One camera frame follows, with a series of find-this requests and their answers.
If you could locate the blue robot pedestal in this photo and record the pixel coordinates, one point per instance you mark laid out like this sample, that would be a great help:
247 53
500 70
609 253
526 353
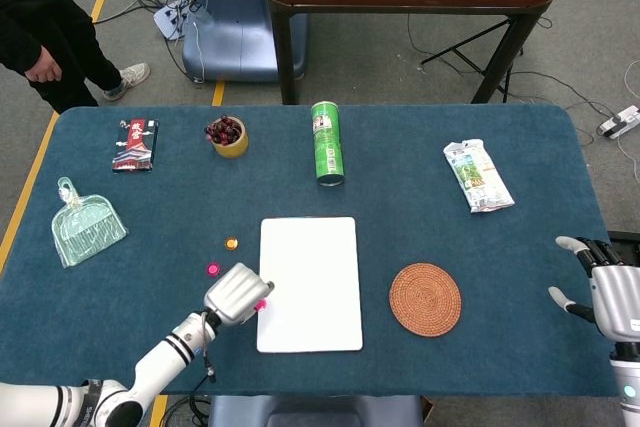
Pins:
235 37

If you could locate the green chip can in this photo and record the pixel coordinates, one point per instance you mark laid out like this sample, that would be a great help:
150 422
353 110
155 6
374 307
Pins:
328 147

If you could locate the white green snack bag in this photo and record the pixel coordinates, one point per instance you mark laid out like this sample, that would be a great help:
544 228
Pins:
477 174

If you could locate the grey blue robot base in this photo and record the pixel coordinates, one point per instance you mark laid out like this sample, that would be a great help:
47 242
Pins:
315 412

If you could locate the white rectangular board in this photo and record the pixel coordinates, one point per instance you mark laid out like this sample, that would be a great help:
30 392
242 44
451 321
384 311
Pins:
310 287

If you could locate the orange token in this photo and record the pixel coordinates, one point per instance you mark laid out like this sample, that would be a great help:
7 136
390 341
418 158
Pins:
230 243

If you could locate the green dustpan with brush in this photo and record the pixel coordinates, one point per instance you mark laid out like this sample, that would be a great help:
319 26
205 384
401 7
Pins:
87 232

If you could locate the pink token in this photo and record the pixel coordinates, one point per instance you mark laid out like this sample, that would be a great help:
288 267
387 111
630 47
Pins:
260 304
213 269

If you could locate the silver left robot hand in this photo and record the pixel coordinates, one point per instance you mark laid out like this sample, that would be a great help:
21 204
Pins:
235 297

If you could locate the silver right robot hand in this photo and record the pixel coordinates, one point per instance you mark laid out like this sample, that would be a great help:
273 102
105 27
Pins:
617 304

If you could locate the white power strip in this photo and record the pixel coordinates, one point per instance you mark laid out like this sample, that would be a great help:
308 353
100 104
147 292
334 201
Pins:
167 22
620 122

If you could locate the blue felt table cloth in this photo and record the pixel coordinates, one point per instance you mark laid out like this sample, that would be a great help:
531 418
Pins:
175 197

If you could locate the standing person in black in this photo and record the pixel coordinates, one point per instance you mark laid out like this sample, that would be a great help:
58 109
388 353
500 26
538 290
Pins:
45 22

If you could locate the red black book box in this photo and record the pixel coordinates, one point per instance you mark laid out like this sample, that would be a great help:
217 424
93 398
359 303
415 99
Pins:
134 147

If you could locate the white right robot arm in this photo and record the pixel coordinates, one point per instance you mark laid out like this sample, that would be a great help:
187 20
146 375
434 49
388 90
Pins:
627 387

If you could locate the round woven rattan coaster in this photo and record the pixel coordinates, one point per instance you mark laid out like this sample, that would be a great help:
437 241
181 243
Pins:
425 299

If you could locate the yellow bowl of cherries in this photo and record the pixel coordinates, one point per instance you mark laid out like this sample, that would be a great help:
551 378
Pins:
232 149

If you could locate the dark red grape bunch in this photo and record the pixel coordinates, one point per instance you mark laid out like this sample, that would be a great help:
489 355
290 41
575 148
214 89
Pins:
221 130

